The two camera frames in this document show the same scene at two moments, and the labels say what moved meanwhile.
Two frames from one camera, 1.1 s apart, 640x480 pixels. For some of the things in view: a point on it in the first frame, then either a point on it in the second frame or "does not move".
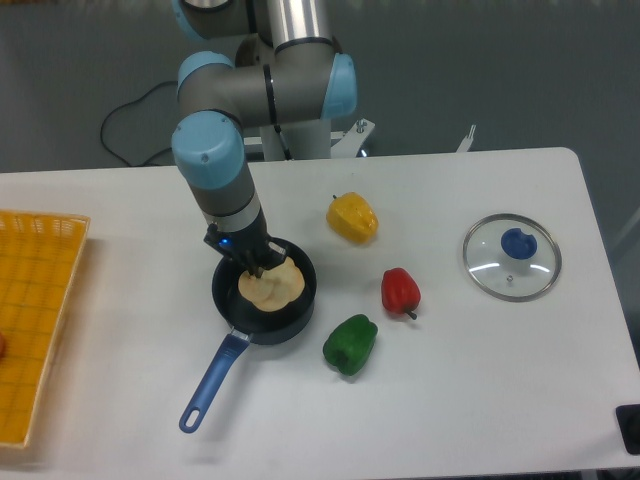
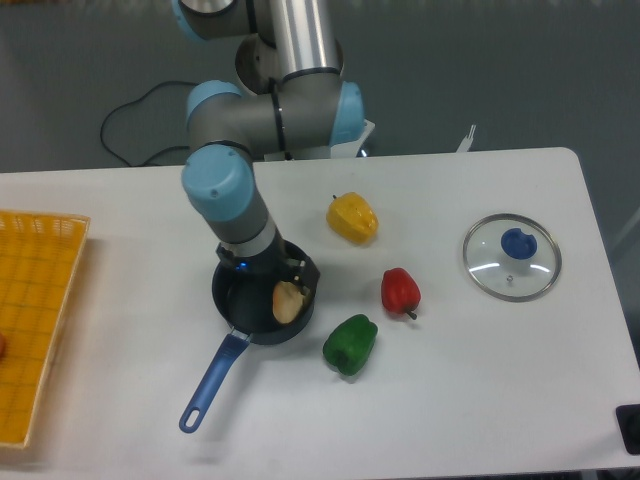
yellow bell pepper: x=353 y=217 does not move
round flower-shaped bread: x=276 y=287 to x=287 y=301
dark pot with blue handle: x=276 y=326 does not move
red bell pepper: x=400 y=293 does not move
